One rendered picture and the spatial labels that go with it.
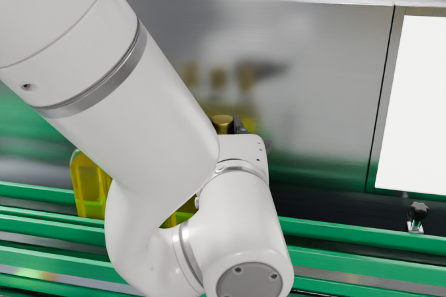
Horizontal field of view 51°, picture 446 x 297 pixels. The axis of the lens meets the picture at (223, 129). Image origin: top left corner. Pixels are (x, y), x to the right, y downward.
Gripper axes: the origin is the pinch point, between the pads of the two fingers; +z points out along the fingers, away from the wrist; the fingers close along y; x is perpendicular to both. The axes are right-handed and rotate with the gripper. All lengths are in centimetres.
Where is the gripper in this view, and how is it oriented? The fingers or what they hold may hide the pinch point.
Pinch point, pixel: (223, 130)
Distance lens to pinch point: 69.9
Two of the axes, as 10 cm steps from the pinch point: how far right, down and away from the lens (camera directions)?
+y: 10.0, -0.3, 0.7
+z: -0.8, -4.5, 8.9
